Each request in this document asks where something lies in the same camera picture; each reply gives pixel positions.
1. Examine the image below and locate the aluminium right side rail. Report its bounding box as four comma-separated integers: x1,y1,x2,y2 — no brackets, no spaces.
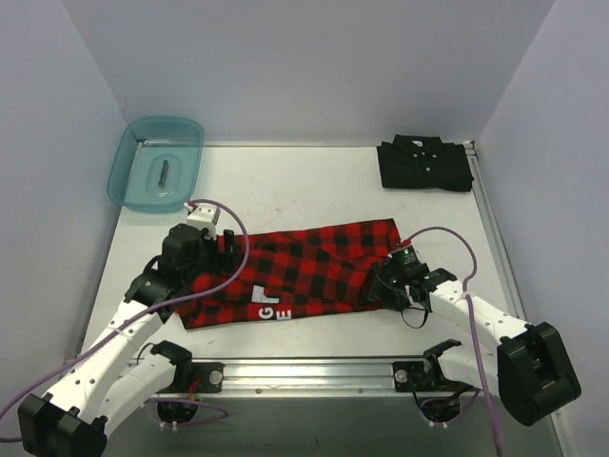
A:
462,141,526,320

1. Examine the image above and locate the folded black button shirt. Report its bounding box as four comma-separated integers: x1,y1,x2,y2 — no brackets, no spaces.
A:
377,134,474,192

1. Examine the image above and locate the teal plastic basin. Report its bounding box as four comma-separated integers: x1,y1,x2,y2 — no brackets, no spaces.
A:
107,116,205,213

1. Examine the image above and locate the aluminium rail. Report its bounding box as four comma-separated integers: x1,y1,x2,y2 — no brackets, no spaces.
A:
462,141,526,320
137,360,481,397

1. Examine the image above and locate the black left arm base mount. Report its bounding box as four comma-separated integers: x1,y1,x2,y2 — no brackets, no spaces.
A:
162,362,225,394

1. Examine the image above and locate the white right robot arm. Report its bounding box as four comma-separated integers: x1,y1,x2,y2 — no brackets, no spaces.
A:
368,247,581,426

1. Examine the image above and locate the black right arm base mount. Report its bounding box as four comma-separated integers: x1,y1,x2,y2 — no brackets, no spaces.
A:
392,357,464,393

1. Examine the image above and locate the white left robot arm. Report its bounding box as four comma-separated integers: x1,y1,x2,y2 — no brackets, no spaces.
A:
17,223,242,456

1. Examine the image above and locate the red black plaid shirt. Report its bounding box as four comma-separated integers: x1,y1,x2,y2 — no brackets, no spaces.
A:
176,219,401,329

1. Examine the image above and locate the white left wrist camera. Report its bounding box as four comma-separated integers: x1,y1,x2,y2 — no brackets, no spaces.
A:
185,203,221,239

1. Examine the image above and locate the aluminium front rail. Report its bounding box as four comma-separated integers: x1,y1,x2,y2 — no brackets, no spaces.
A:
137,360,481,397

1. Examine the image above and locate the dark object in basin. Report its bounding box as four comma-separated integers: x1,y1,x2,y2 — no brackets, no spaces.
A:
158,160,169,189

